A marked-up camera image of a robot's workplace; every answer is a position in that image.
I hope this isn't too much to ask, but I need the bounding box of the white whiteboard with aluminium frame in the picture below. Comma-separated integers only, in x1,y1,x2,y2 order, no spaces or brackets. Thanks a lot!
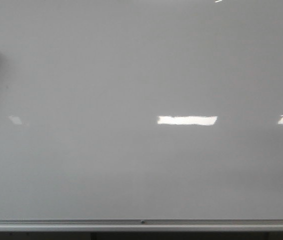
0,0,283,232

